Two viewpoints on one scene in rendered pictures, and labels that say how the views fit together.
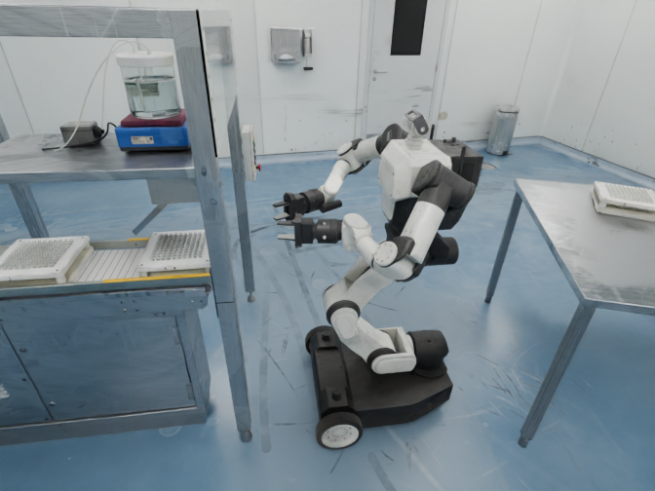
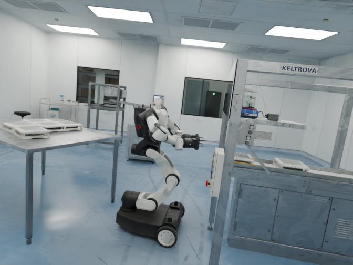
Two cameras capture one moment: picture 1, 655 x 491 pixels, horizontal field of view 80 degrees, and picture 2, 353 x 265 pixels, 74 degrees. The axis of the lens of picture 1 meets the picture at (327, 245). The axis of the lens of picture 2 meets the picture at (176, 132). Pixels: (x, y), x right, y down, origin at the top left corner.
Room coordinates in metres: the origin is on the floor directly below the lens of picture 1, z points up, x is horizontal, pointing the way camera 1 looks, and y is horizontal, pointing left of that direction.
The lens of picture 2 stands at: (3.45, 0.58, 1.40)
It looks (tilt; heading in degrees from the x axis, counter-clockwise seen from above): 9 degrees down; 197
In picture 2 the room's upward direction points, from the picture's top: 6 degrees clockwise
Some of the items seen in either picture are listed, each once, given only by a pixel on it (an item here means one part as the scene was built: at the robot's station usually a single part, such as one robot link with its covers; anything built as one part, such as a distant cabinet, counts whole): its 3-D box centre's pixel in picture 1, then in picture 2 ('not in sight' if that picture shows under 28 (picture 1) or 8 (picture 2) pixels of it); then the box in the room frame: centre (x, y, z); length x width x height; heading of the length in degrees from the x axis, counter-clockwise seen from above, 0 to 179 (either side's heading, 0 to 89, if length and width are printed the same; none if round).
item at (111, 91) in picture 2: not in sight; (115, 118); (-1.22, -2.34, 0.75); 1.43 x 1.06 x 1.50; 107
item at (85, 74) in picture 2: not in sight; (97, 86); (-2.82, -4.07, 1.43); 1.32 x 0.01 x 1.11; 107
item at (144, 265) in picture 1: (180, 248); (238, 155); (1.19, 0.53, 0.90); 0.25 x 0.24 x 0.02; 10
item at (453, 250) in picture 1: (421, 245); (145, 147); (1.33, -0.37, 0.85); 0.28 x 0.13 x 0.18; 99
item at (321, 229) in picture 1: (312, 231); (191, 139); (1.19, 0.05, 0.99); 0.12 x 0.10 x 0.13; 90
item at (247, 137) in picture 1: (249, 153); (217, 171); (2.07, 0.44, 0.97); 0.17 x 0.06 x 0.26; 9
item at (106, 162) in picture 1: (98, 155); (263, 121); (1.15, 0.70, 1.25); 0.62 x 0.38 x 0.04; 99
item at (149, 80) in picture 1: (150, 81); (247, 97); (1.22, 0.53, 1.46); 0.15 x 0.15 x 0.19
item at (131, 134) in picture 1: (160, 129); (245, 112); (1.23, 0.53, 1.32); 0.21 x 0.20 x 0.09; 9
